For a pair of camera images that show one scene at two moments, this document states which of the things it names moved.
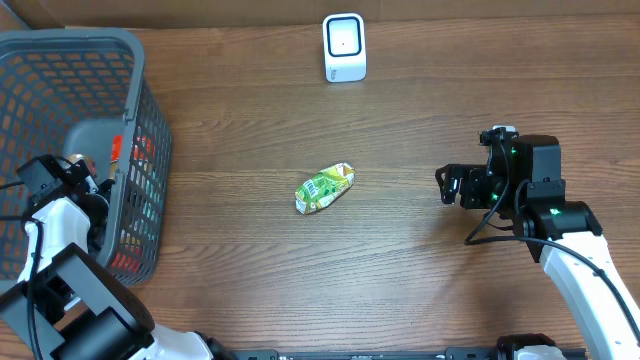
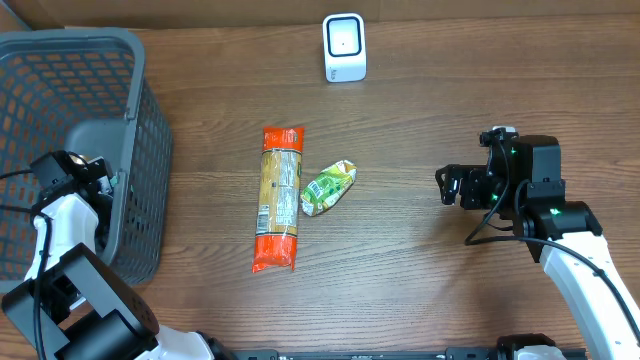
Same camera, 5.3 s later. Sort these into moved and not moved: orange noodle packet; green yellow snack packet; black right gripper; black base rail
Moved: orange noodle packet
Not moved: green yellow snack packet; black right gripper; black base rail
